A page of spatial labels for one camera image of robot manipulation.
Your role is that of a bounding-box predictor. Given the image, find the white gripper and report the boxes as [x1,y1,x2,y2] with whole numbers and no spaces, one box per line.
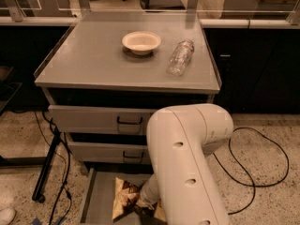
[138,175,160,209]

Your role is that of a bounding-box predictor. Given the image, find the brown chip bag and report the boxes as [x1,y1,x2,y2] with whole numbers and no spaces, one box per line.
[112,177,166,222]

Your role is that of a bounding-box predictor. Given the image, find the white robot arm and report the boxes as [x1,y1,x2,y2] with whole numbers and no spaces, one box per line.
[146,103,233,225]

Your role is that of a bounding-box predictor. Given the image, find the grey open bottom drawer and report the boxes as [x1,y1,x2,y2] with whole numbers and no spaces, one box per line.
[77,163,166,225]

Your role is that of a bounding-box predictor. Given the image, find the grey middle drawer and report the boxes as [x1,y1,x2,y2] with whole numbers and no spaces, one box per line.
[67,133,151,164]

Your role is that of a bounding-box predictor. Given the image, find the grey top drawer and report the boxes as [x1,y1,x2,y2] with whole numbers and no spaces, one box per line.
[49,105,155,135]

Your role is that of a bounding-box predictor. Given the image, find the grey drawer cabinet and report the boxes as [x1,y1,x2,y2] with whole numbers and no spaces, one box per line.
[33,10,223,176]

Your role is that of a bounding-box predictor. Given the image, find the black table leg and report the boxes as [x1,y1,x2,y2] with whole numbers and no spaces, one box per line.
[32,127,60,203]

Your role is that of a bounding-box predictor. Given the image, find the white shoe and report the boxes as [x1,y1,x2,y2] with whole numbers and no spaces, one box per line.
[0,207,16,225]

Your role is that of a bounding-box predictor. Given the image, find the clear plastic water bottle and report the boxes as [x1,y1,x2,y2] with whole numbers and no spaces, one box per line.
[166,39,194,77]

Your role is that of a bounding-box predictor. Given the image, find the white paper bowl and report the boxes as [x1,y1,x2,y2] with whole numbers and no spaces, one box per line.
[122,31,161,55]

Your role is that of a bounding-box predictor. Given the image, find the black floor cable left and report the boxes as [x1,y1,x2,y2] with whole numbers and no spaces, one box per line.
[33,110,73,225]

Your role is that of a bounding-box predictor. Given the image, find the black floor cable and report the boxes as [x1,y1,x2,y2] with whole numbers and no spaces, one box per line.
[33,110,73,225]
[212,126,291,216]

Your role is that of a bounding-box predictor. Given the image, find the black floor cable right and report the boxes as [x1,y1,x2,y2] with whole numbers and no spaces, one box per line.
[212,126,291,216]

